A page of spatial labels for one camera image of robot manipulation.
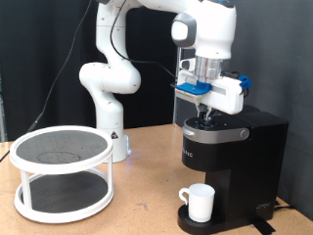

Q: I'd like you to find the black camera cable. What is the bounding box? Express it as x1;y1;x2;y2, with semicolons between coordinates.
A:
0;0;179;163

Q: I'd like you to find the white two-tier turntable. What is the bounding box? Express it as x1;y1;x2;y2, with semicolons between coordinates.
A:
9;125;115;224

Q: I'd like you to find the black tape strip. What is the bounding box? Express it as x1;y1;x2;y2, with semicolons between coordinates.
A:
250;214;277;235

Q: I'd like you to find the dark gray panel board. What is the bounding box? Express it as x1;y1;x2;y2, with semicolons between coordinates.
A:
177;0;313;221

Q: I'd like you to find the black Keurig coffee machine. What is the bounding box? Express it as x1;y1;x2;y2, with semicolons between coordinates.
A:
177;104;290;235

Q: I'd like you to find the black power cord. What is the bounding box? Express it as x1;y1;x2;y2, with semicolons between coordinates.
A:
274;199;296;211

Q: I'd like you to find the black curtain backdrop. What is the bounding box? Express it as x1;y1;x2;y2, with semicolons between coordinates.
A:
0;0;180;143

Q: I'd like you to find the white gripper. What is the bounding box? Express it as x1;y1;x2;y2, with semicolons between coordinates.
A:
175;70;246;121

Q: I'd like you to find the white mug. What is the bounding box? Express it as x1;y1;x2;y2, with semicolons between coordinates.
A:
178;183;216;223

